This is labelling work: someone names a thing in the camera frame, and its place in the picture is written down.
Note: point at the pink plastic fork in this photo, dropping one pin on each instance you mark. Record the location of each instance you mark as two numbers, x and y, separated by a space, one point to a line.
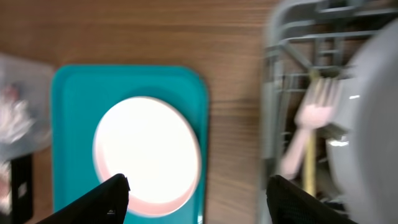
315 111

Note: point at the grey round plate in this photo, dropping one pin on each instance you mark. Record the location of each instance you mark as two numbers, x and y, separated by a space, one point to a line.
363 161

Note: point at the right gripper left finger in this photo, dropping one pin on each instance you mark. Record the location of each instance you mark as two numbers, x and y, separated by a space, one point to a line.
105 204

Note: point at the grey dishwasher rack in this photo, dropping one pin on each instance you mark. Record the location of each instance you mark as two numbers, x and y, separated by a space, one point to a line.
305 35

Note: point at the clear plastic bin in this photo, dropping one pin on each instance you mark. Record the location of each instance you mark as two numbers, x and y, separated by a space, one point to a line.
30 80

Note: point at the white plate with cutlery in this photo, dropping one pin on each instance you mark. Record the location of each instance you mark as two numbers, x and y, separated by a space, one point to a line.
153 145

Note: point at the teal plastic tray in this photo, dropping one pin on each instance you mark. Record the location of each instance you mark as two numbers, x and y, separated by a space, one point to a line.
82 94

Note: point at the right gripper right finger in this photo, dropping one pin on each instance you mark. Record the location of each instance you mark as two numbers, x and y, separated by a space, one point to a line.
288 204

